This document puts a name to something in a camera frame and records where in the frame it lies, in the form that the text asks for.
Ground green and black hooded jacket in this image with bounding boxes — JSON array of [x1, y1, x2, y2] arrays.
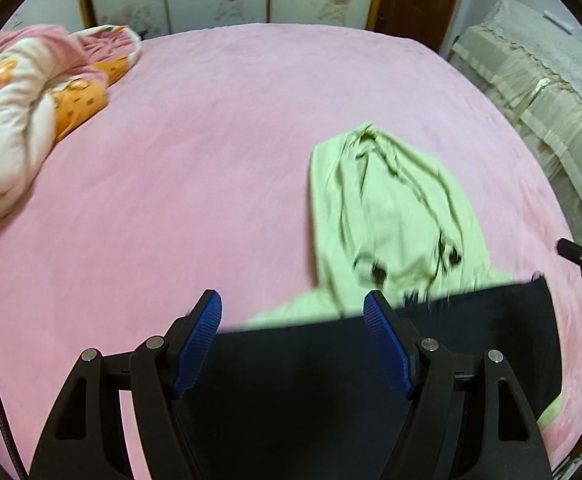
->
[[181, 126, 562, 479]]

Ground beige lace covered furniture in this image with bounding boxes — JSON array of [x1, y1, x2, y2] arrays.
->
[[448, 0, 582, 245]]

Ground pink plush bed blanket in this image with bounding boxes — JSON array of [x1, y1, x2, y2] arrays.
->
[[0, 24, 582, 463]]

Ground pink floral folded quilt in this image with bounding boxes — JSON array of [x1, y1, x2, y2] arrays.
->
[[0, 25, 142, 218]]

